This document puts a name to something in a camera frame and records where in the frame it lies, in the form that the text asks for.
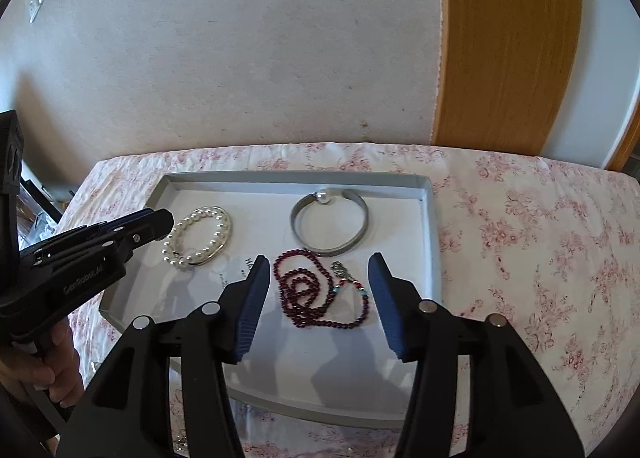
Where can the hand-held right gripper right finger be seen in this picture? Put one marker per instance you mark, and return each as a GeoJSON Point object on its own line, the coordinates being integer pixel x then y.
{"type": "Point", "coordinates": [387, 308]}

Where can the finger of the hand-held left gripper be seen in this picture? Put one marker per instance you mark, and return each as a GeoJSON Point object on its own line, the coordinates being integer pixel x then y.
{"type": "Point", "coordinates": [117, 219]}
{"type": "Point", "coordinates": [145, 228]}

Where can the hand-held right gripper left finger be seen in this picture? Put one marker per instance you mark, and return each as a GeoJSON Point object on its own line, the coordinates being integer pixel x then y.
{"type": "Point", "coordinates": [252, 308]}

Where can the thin silver bangle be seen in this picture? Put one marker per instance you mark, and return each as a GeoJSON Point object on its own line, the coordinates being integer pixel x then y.
{"type": "Point", "coordinates": [229, 233]}

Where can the grey shallow cardboard box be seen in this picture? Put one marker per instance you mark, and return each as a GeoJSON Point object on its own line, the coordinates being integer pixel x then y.
{"type": "Point", "coordinates": [320, 368]}

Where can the pearl pendant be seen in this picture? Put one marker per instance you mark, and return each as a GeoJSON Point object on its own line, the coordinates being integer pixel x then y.
{"type": "Point", "coordinates": [322, 198]}

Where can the person's left hand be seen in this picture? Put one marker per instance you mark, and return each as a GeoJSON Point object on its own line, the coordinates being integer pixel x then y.
{"type": "Point", "coordinates": [65, 368]}

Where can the glass television stand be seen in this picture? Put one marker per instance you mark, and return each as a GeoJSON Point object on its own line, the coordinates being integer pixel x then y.
{"type": "Point", "coordinates": [42, 220]}

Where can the pink floral tablecloth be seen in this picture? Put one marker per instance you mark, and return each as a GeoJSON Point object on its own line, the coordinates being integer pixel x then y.
{"type": "Point", "coordinates": [525, 248]}

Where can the silver drop earring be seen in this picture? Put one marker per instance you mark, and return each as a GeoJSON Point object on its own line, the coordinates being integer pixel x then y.
{"type": "Point", "coordinates": [181, 444]}

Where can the white wall socket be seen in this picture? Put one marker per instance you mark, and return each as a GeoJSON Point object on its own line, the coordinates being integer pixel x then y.
{"type": "Point", "coordinates": [34, 8]}

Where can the wooden door frame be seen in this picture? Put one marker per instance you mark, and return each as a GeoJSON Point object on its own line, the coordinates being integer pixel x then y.
{"type": "Point", "coordinates": [627, 143]}
{"type": "Point", "coordinates": [505, 38]}

